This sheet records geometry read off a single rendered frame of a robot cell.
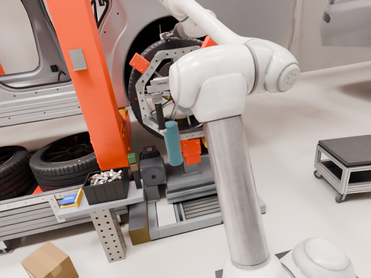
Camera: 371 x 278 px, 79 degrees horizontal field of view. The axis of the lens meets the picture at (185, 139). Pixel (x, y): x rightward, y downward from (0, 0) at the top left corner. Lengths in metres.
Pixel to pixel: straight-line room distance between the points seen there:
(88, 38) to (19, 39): 4.30
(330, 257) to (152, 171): 1.15
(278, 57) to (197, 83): 0.20
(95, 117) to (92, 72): 0.23
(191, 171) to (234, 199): 1.19
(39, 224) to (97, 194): 0.66
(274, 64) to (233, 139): 0.20
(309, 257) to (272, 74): 0.48
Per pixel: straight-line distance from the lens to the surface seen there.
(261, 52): 0.60
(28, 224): 1.86
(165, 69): 1.85
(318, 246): 0.76
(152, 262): 1.53
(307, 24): 6.36
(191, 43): 1.41
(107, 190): 1.23
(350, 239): 1.72
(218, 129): 0.54
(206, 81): 0.52
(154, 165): 1.58
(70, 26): 1.24
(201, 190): 1.69
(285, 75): 0.59
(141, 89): 1.32
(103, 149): 1.35
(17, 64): 5.56
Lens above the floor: 1.18
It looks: 25 degrees down
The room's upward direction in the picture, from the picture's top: 8 degrees counter-clockwise
